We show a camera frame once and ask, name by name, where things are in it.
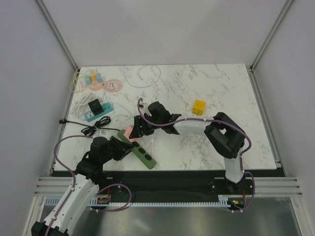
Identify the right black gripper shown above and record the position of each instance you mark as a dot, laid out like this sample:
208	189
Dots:
138	131

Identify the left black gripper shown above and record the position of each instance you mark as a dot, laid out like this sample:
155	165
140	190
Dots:
122	149

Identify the pink cube plug adapter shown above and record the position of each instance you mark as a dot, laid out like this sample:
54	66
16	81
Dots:
127	134

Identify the green power strip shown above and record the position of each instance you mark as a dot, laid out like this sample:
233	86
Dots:
138	150

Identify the yellow cube plug adapter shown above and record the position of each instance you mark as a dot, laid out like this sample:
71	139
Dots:
198	107

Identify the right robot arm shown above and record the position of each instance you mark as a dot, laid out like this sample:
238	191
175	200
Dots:
224	134

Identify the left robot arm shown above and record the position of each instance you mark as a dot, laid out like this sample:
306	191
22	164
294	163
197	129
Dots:
83	187

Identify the pink round power socket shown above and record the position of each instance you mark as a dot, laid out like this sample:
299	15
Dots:
96	86

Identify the blue plug on pink socket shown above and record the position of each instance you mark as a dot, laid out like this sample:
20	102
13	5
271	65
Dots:
99	78

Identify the yellow plug on pink socket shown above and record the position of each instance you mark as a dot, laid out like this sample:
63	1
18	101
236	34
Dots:
92	76

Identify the teal plug on pink socket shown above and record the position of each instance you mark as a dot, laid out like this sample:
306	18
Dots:
87	80

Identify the teal power strip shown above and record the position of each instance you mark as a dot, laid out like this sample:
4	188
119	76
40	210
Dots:
105	109

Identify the black cube adapter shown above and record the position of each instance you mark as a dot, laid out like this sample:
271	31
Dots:
96	107

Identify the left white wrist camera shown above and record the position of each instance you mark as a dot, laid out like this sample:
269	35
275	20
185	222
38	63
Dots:
102	133

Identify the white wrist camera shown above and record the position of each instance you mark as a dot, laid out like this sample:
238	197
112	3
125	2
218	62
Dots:
102	133
144	108

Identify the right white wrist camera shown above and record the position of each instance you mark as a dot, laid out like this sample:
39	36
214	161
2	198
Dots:
144	108

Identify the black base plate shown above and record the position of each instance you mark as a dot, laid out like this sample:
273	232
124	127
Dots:
171	186

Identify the white slotted cable duct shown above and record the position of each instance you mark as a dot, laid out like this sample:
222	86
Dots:
97	202

